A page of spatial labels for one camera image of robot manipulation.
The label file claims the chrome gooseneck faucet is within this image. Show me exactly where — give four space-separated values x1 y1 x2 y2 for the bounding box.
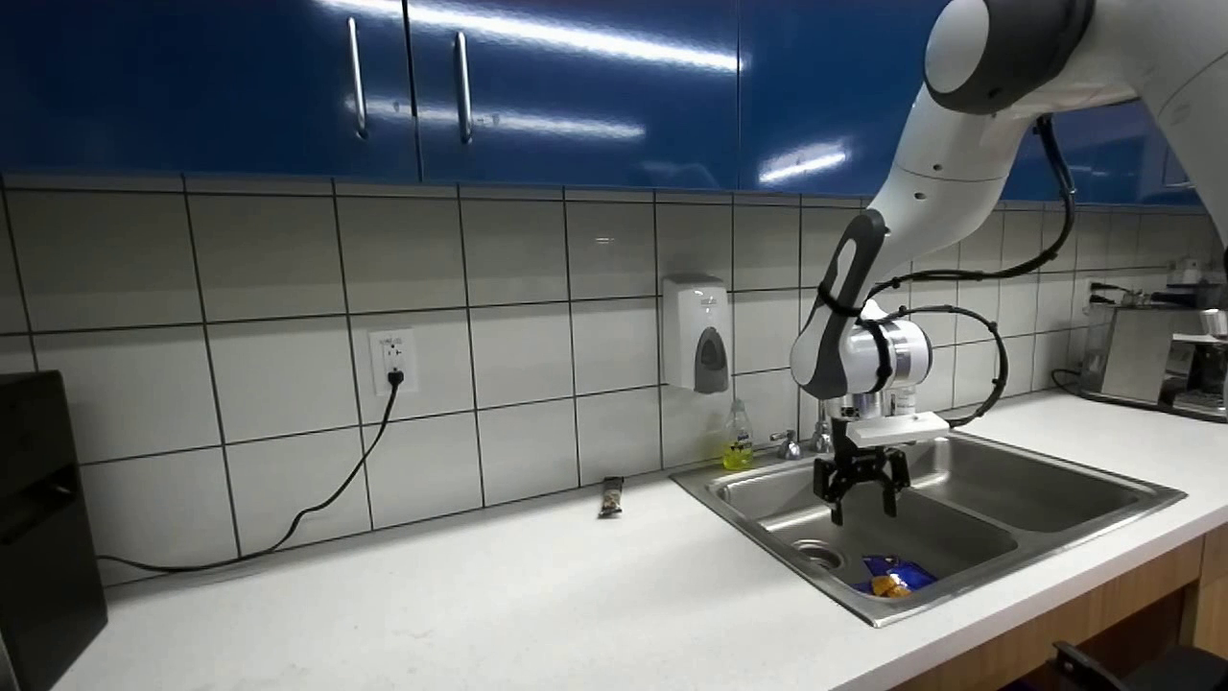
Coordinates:
804 396 836 460

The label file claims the white wall outlet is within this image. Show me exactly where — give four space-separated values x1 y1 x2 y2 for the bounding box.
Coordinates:
369 328 424 396

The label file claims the white wall soap dispenser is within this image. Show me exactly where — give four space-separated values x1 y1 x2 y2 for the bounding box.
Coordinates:
661 277 736 396

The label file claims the wooden base cabinet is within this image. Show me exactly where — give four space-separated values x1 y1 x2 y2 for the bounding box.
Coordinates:
893 524 1228 691

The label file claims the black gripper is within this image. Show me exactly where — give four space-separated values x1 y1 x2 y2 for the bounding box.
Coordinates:
812 443 915 532

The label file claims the black chair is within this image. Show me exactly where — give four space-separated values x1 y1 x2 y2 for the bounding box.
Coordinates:
1050 639 1228 691

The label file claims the silver coffee machine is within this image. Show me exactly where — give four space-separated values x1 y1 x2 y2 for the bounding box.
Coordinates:
1092 260 1228 424

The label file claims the black power cable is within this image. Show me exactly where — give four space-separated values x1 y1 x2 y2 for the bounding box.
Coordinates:
97 368 410 576

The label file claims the round sink drain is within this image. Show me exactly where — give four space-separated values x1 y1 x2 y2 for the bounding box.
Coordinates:
790 534 845 576

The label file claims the blue cabinet door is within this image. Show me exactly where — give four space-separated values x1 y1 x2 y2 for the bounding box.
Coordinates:
1001 94 1204 208
743 0 955 204
0 0 414 190
402 0 754 198

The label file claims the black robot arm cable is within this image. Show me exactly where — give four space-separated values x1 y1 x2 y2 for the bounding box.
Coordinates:
879 113 1082 432

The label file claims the silver cabinet door handle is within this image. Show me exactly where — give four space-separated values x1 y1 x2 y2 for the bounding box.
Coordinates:
455 27 480 148
342 13 373 144

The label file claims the small dark countertop object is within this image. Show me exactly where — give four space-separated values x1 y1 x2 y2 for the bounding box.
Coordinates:
597 471 629 524

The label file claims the blue Doritos chip bag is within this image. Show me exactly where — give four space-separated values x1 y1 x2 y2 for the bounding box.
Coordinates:
862 550 940 606

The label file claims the yellow dish soap bottle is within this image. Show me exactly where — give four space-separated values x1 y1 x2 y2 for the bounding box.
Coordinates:
714 396 759 478

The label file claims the black countertop appliance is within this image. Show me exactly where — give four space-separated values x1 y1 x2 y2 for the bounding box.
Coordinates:
0 368 113 691

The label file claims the stainless steel double sink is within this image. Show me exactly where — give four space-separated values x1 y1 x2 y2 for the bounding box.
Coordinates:
672 428 1189 629

